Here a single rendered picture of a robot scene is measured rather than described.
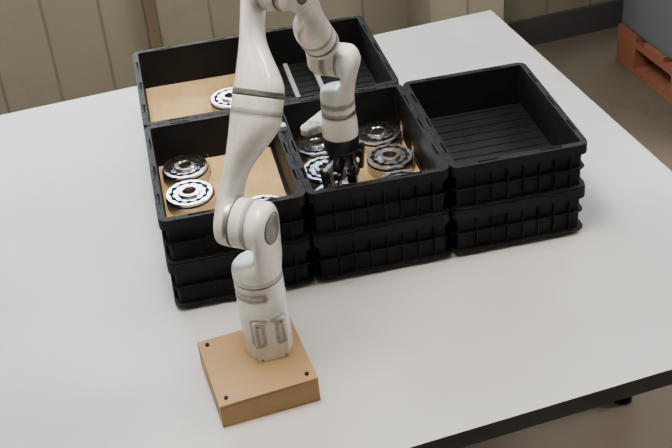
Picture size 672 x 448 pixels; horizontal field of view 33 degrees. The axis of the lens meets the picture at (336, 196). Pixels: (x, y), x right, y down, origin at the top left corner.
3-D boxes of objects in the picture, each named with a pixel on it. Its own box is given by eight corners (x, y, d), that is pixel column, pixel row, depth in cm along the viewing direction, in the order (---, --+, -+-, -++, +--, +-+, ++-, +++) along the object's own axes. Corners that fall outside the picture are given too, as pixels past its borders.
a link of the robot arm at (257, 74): (237, -49, 197) (220, 98, 199) (288, -45, 194) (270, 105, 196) (260, -41, 206) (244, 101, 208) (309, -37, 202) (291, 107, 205)
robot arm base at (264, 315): (298, 352, 217) (288, 282, 207) (251, 365, 215) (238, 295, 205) (286, 322, 224) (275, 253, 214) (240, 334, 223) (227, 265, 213)
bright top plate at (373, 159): (419, 163, 251) (419, 161, 251) (376, 174, 249) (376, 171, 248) (402, 142, 259) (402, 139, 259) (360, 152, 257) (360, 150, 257)
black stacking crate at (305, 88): (402, 126, 274) (399, 84, 268) (280, 148, 270) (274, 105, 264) (363, 56, 307) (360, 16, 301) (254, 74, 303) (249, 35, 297)
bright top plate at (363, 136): (402, 142, 259) (402, 140, 259) (358, 147, 259) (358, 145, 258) (397, 120, 267) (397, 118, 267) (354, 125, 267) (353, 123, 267)
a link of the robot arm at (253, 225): (281, 192, 202) (292, 268, 212) (233, 184, 206) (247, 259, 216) (259, 222, 196) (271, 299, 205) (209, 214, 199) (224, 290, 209)
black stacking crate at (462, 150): (587, 191, 245) (589, 145, 239) (453, 217, 241) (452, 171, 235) (522, 106, 278) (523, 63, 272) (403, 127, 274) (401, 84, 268)
